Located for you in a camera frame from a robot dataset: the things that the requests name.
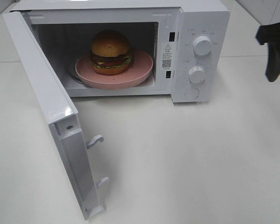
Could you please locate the white microwave oven body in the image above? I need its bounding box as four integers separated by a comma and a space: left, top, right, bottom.
9, 0, 230, 103

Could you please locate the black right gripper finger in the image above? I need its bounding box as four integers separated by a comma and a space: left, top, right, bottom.
255, 22, 280, 45
266, 43, 280, 82

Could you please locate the pink round plate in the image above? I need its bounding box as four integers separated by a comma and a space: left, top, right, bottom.
75, 49, 154, 90

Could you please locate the upper white power knob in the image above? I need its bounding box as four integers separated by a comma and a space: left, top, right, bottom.
193, 35, 212, 56

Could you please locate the white timer knob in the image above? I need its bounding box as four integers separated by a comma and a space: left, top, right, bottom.
188, 66, 206, 84

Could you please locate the burger with lettuce and cheese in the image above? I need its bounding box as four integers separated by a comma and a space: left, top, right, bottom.
90, 30, 133, 75

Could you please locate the round white door button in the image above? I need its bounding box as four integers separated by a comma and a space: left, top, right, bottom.
185, 88, 199, 99

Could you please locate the white microwave door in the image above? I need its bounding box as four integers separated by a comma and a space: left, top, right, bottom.
3, 11, 110, 220

